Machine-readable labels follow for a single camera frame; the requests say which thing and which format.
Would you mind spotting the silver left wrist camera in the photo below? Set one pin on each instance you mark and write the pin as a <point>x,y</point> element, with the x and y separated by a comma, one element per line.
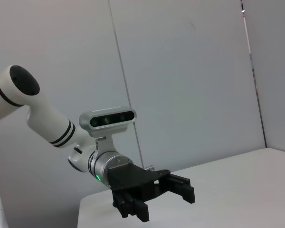
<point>107,120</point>

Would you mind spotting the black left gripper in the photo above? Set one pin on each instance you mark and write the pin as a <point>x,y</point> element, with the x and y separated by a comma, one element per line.
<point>130,177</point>

